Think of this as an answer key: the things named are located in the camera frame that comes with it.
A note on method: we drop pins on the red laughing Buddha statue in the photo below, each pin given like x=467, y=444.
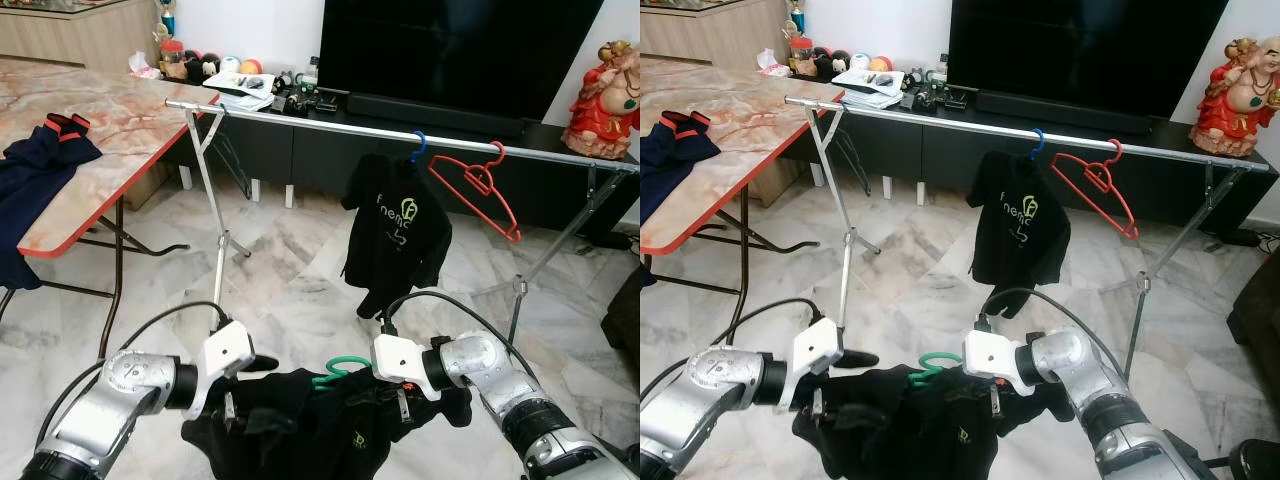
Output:
x=600, y=115
x=1232, y=110

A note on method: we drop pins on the jar with red lid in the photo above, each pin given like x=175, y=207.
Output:
x=801, y=58
x=173, y=62

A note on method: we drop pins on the black soundbar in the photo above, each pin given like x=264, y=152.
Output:
x=430, y=113
x=1060, y=110

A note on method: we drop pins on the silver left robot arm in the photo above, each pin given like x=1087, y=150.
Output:
x=110, y=400
x=710, y=395

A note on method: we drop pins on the black TV cabinet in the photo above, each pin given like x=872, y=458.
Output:
x=320, y=165
x=940, y=160

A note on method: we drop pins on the small bottle with green label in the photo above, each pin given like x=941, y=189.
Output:
x=312, y=72
x=942, y=68

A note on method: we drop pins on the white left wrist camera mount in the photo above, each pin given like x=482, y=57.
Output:
x=225, y=350
x=815, y=345

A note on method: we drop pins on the green plastic hanger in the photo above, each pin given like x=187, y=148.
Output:
x=345, y=361
x=940, y=357

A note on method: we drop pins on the black television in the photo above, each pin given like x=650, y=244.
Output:
x=450, y=50
x=1080, y=50

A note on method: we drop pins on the red plastic hanger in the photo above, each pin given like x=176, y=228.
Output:
x=1098, y=173
x=478, y=175

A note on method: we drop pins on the pink white tissue box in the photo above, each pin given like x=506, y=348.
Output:
x=774, y=65
x=145, y=68

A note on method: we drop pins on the light wooden sideboard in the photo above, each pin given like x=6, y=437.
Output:
x=710, y=35
x=80, y=35

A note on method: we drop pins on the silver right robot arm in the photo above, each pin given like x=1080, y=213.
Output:
x=1100, y=400
x=520, y=400

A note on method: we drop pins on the marble folding table red edge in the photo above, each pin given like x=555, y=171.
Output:
x=120, y=115
x=750, y=115

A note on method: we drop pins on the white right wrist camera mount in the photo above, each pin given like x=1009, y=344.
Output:
x=990, y=352
x=400, y=358

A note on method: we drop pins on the stack of white papers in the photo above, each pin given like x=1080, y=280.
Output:
x=868, y=87
x=240, y=92

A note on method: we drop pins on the blue plastic hanger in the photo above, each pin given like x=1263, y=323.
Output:
x=422, y=143
x=1041, y=140

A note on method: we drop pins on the white and blue ball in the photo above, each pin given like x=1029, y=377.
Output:
x=858, y=62
x=230, y=65

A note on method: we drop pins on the gold and blue trophy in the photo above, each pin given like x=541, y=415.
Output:
x=795, y=14
x=165, y=12

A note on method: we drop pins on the orange ball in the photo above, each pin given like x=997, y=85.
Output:
x=880, y=64
x=251, y=67

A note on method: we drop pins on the navy shirt with red collar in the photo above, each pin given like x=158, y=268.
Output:
x=670, y=165
x=40, y=175

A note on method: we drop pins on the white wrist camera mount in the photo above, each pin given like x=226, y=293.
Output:
x=815, y=345
x=400, y=358
x=225, y=350
x=990, y=352

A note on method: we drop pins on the black and red plush ball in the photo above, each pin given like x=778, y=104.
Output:
x=822, y=58
x=193, y=62

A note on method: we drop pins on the silver metal clothes rack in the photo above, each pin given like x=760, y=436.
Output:
x=300, y=123
x=950, y=124

